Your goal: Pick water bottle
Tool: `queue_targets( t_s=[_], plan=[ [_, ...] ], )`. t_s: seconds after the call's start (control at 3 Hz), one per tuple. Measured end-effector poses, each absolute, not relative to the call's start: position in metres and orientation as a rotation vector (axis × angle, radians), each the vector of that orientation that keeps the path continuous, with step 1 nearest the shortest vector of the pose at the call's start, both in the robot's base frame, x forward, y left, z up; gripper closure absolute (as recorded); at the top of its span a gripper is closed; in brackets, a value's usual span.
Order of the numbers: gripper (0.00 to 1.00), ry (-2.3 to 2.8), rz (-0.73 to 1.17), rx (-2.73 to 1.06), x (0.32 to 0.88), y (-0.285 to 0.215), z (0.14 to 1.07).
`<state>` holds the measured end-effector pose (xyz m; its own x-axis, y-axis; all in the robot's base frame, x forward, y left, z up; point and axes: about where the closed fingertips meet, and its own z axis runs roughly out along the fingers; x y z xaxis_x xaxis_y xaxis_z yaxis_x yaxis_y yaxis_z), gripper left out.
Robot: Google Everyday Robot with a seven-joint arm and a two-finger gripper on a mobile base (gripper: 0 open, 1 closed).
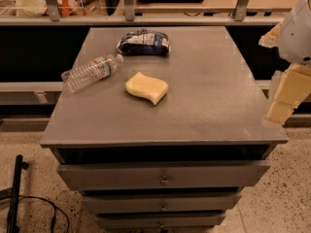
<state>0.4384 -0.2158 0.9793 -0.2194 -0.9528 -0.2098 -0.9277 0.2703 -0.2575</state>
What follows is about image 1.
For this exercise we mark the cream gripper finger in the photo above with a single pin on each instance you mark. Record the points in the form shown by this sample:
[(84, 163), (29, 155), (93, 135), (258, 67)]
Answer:
[(287, 91), (271, 38)]

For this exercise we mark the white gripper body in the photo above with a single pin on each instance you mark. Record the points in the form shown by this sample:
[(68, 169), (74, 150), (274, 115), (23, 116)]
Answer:
[(296, 38)]

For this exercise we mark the clear plastic water bottle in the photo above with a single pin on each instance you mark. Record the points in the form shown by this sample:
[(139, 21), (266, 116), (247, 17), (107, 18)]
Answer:
[(99, 68)]

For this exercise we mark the blue white snack bag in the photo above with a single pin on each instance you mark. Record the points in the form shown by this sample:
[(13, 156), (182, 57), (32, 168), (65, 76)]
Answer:
[(144, 42)]

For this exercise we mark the grey drawer cabinet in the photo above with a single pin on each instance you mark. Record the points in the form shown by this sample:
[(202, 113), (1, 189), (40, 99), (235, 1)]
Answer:
[(213, 111)]

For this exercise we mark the middle grey drawer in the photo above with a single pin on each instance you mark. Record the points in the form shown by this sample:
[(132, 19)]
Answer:
[(155, 203)]

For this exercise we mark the yellow sponge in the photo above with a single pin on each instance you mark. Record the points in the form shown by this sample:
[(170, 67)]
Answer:
[(146, 87)]

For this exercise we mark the bottom grey drawer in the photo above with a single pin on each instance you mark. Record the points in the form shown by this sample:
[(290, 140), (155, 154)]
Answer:
[(159, 220)]

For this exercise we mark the white orange plastic bag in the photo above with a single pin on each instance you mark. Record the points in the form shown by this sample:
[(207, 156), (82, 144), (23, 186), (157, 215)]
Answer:
[(35, 8)]

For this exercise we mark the metal railing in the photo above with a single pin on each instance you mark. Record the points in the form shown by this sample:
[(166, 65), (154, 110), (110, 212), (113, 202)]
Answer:
[(130, 17)]

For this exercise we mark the black stand leg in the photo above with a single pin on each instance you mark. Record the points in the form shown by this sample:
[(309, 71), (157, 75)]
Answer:
[(12, 213)]

